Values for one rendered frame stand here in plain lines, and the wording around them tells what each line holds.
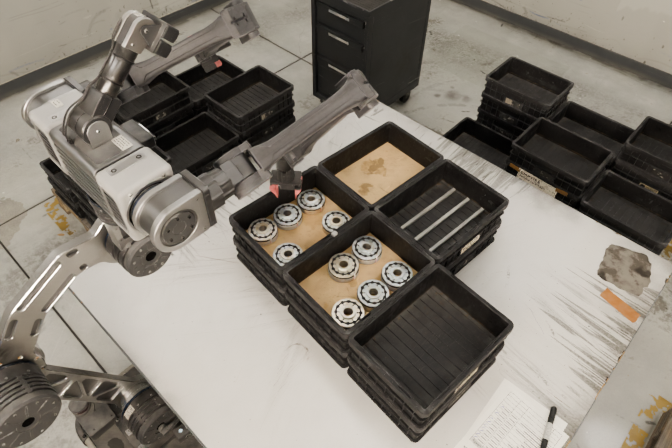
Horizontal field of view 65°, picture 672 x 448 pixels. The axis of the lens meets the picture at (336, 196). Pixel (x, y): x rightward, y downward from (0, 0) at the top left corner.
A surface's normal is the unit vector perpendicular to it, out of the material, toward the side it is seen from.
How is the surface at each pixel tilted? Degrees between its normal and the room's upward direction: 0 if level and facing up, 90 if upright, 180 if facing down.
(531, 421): 0
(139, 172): 0
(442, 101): 0
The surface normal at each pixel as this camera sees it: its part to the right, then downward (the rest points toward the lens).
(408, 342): 0.01, -0.68
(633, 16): -0.68, 0.53
